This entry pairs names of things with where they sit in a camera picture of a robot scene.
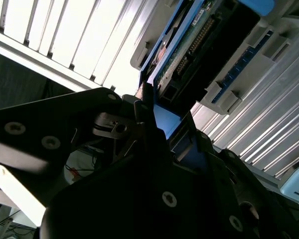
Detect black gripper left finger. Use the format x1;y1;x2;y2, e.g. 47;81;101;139
0;81;184;210

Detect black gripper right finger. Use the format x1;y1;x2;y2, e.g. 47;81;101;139
186;111;299;239

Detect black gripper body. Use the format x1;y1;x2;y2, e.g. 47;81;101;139
38;154;242;239

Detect hard disk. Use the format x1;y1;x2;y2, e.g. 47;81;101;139
138;0;276;172

